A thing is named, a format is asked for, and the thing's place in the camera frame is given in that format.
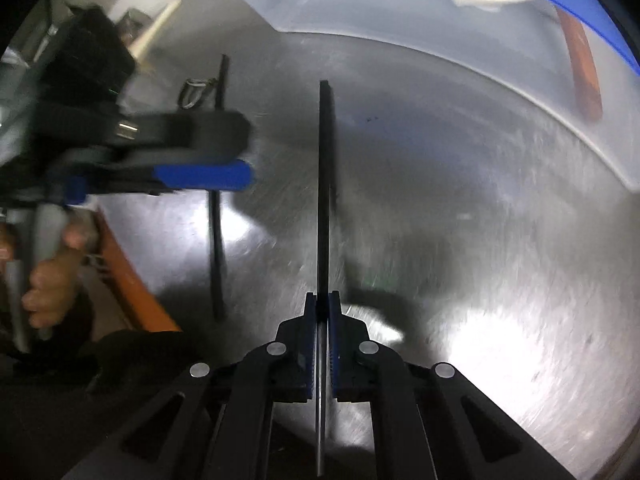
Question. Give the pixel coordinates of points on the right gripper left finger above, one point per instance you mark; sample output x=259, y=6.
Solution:
x=213, y=424

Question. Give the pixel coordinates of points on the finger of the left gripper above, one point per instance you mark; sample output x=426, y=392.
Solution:
x=74, y=187
x=209, y=131

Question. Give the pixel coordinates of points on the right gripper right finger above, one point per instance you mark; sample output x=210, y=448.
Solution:
x=428, y=422

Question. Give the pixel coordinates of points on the person left hand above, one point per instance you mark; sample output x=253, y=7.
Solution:
x=54, y=283

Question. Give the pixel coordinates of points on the clear plastic storage box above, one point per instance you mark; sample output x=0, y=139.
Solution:
x=521, y=47

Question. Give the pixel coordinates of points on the black handled peeler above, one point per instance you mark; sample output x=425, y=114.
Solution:
x=194, y=92

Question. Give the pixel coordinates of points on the wooden handled metal spatula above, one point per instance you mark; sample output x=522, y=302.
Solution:
x=585, y=76

